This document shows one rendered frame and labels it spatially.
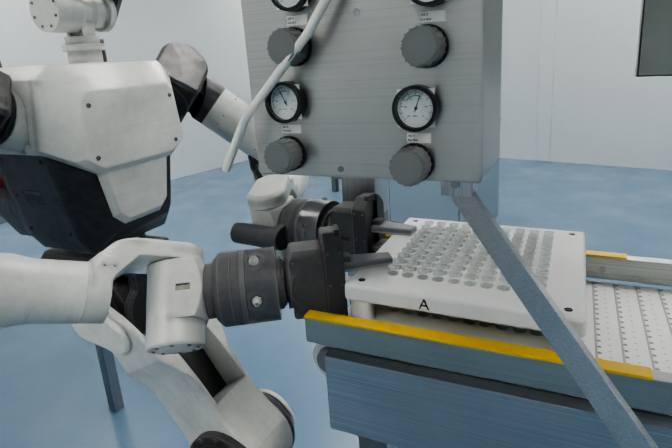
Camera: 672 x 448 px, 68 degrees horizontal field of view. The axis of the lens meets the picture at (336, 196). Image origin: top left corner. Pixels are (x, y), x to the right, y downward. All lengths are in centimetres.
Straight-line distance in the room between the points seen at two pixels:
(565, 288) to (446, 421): 19
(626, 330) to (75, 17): 86
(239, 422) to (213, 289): 41
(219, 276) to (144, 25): 550
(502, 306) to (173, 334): 34
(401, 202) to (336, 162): 302
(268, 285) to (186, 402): 44
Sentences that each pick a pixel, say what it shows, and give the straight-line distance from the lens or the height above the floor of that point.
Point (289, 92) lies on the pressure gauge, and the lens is 46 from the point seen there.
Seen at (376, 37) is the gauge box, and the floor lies 126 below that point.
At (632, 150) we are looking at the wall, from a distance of 570.
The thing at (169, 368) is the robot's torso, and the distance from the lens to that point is 92.
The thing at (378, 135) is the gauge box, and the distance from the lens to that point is 44.
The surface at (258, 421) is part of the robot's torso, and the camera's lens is 97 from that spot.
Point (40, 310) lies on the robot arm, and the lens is 58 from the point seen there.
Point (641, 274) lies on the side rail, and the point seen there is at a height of 94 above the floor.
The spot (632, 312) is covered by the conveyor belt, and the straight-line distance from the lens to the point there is 71.
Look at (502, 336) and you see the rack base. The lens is 57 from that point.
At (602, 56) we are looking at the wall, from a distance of 567.
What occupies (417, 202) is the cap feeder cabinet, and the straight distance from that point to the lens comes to 341.
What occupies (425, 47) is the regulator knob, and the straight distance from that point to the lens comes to 40.
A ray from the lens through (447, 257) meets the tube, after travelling 61.
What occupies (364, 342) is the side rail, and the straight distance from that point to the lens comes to 57.
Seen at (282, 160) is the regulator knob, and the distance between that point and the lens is 46.
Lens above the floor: 124
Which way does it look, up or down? 15 degrees down
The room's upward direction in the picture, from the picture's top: 4 degrees counter-clockwise
